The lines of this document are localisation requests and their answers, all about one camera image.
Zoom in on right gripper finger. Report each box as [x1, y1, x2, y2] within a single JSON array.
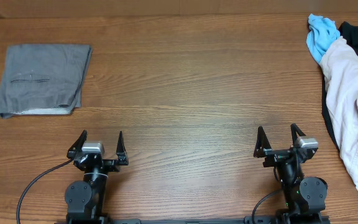
[[255, 126, 272, 151], [290, 123, 305, 146]]

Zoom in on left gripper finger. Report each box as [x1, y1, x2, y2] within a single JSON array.
[[68, 129, 88, 152], [116, 131, 126, 156]]

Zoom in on beige cotton shorts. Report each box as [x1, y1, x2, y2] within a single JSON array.
[[319, 37, 358, 191]]

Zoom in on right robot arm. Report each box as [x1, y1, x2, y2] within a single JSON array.
[[251, 123, 330, 223]]

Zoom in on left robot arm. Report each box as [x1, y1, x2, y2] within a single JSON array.
[[65, 131, 129, 224]]

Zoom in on folded grey shorts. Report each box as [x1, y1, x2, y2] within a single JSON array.
[[0, 44, 93, 119]]

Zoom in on light blue shirt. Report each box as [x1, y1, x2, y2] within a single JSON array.
[[306, 14, 342, 63]]

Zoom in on black garment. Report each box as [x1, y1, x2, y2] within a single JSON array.
[[322, 21, 358, 151]]

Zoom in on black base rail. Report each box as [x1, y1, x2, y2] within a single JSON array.
[[54, 215, 331, 224]]

